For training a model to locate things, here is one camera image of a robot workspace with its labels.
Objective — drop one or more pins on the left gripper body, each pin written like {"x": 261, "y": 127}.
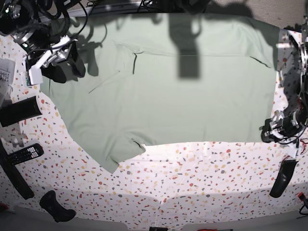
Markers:
{"x": 288, "y": 129}

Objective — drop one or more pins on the long black bar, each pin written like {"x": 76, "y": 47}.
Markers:
{"x": 14, "y": 175}

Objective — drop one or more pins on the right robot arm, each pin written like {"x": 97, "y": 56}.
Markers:
{"x": 40, "y": 27}

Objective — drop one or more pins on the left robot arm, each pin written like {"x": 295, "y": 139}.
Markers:
{"x": 297, "y": 89}

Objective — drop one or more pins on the black TV remote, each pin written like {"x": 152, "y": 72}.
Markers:
{"x": 26, "y": 154}

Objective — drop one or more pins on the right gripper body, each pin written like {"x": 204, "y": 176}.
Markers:
{"x": 44, "y": 56}

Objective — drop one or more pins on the black curved handle right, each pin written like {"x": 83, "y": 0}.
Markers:
{"x": 283, "y": 178}

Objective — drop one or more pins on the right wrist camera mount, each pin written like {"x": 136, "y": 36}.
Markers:
{"x": 33, "y": 75}

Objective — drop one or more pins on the red handled screwdriver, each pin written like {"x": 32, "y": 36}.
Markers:
{"x": 215, "y": 230}

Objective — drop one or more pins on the black curved handle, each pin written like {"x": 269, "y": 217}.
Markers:
{"x": 49, "y": 203}
{"x": 283, "y": 178}

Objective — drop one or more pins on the black curved handle left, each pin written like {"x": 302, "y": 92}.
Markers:
{"x": 49, "y": 203}

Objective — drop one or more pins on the black cylinder speaker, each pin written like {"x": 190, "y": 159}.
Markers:
{"x": 19, "y": 111}

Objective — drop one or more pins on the light green T-shirt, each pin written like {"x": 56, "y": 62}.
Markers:
{"x": 178, "y": 79}

